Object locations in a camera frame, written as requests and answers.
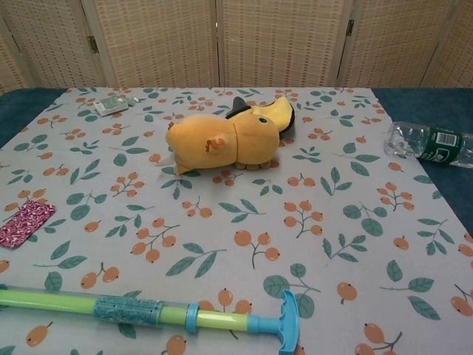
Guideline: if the pink glitter pouch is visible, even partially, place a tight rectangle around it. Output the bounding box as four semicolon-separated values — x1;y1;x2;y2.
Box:
0;201;58;249

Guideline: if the yellow plush duck toy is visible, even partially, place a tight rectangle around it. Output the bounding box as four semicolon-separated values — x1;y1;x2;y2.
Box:
154;104;282;175

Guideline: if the floral print tablecloth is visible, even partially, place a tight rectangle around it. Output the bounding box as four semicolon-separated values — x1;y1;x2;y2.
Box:
0;87;473;355

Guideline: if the small green white box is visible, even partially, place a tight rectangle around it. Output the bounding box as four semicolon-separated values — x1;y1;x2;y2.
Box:
94;96;129;118

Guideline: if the bamboo folding screen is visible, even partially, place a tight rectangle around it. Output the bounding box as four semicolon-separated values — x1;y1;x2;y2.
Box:
0;0;473;95

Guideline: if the green blue toy water pump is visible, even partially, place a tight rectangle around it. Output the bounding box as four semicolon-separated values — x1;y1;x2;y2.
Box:
0;283;301;353

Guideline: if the clear plastic water bottle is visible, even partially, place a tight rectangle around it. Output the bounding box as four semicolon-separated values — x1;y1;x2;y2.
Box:
384;121;473;168

